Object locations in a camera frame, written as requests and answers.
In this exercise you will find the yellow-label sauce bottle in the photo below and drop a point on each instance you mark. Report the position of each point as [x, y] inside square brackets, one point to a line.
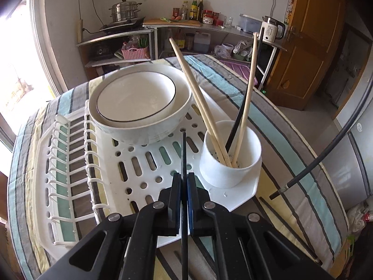
[193, 10]

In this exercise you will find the white plastic bag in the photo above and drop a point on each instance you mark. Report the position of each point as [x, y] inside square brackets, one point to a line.
[223, 51]

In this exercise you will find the dark jar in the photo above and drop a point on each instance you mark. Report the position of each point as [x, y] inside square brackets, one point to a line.
[190, 42]

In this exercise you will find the clear plastic pitcher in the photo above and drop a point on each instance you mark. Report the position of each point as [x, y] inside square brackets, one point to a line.
[249, 24]

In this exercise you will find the grey refrigerator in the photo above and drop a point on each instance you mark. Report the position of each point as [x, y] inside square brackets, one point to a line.
[358, 163]

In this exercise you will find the white jar with red lid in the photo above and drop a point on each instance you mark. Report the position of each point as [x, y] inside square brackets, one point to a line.
[208, 18]

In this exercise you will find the pink plastic basket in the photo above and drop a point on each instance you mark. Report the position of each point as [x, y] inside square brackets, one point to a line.
[135, 52]

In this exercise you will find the black cooktop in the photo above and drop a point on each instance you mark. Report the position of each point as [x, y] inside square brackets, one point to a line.
[122, 26]

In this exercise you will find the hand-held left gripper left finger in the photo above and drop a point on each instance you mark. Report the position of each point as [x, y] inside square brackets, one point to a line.
[176, 204]

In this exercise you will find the wooden chopstick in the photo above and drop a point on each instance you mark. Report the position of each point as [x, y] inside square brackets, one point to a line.
[247, 93]
[225, 155]
[186, 70]

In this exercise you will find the power strip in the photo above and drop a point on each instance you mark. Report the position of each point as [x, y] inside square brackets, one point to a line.
[79, 32]

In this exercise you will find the striped tablecloth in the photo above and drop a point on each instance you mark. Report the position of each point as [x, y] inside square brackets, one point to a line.
[276, 128]

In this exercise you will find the small red jar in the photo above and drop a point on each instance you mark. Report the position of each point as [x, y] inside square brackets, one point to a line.
[217, 19]

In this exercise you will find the wooden cutting board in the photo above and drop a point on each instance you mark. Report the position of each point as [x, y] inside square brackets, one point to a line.
[163, 22]

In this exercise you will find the pink-lidded storage bin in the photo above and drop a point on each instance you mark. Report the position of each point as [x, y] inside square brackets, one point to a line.
[239, 70]

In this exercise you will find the sliding glass door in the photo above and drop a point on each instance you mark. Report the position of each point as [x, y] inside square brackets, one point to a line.
[39, 40]

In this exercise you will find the white cup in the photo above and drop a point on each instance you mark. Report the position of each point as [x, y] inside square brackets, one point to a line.
[230, 175]

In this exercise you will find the black kitchen appliance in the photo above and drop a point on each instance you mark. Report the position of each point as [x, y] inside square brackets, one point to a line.
[98, 52]

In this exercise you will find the large white bowl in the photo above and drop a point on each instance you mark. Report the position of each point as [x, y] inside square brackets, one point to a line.
[140, 134]

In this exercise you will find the drinking glass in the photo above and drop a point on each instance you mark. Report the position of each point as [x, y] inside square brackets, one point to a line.
[228, 22]

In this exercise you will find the clear glass bottle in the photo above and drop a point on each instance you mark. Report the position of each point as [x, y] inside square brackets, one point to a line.
[184, 11]

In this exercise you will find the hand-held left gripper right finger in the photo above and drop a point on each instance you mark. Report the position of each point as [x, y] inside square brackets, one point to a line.
[191, 204]

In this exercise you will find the dark sauce bottle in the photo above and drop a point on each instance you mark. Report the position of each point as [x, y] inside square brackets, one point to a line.
[201, 10]

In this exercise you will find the oil bottle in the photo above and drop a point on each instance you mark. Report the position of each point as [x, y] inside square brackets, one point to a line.
[180, 39]

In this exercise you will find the white electric kettle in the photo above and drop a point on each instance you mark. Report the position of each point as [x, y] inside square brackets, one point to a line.
[271, 30]

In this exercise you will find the white plastic dish rack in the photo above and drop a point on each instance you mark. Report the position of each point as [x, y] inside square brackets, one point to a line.
[103, 163]

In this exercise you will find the black-rimmed white bowl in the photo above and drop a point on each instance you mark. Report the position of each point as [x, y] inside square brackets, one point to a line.
[134, 99]

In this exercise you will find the wooden door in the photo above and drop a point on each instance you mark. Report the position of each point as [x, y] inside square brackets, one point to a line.
[309, 49]

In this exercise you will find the plastic jerry can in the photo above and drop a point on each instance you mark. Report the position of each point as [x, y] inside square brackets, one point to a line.
[201, 43]

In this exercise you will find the steel steamer pot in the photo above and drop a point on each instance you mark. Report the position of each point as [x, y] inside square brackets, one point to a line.
[125, 11]

